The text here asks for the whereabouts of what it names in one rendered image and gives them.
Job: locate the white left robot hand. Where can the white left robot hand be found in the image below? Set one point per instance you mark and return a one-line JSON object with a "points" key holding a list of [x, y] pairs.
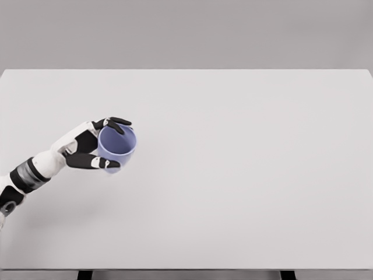
{"points": [[83, 142]]}

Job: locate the blue plastic cup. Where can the blue plastic cup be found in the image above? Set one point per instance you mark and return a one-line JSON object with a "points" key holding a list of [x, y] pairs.
{"points": [[118, 143]]}

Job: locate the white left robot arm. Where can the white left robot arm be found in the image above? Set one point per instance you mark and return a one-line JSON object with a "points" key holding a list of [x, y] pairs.
{"points": [[30, 172]]}

